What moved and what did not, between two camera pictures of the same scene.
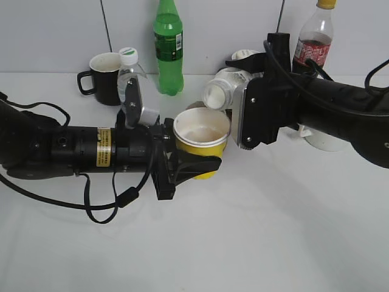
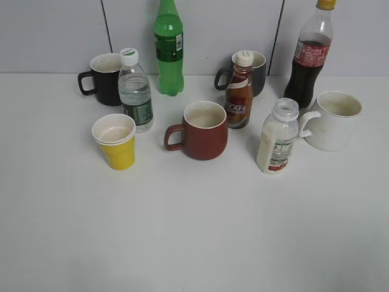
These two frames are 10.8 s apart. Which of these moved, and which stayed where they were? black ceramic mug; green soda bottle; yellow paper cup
Moved: yellow paper cup
Stayed: green soda bottle; black ceramic mug
